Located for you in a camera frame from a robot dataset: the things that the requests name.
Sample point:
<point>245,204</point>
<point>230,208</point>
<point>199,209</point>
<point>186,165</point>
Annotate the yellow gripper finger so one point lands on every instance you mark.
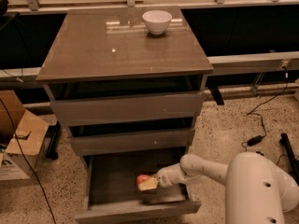
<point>151,183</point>

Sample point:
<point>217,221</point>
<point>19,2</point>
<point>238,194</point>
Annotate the grey middle drawer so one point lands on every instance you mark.
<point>126,142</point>

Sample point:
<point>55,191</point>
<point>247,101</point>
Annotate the black stand foot left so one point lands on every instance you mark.
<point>53,133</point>

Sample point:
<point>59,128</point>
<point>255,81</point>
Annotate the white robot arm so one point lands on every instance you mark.
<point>256,190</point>

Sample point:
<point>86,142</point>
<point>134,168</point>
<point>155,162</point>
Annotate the black bar on floor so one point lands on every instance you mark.
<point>293,161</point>

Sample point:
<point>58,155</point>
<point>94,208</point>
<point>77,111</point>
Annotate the grey drawer cabinet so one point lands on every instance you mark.
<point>109,52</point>

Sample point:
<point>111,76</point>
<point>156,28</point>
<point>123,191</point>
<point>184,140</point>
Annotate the grey top drawer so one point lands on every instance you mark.
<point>127,109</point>

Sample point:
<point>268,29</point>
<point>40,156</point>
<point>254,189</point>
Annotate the white bowl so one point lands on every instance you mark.
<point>157,21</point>

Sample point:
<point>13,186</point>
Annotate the brown cardboard box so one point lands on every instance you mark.
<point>22,135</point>

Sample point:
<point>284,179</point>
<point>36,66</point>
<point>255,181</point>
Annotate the red apple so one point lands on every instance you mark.
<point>142,178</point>

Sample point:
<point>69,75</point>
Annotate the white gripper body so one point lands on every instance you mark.
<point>164,177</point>

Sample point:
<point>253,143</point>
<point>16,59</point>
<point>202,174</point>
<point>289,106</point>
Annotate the grey open bottom drawer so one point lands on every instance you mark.
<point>112,196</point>

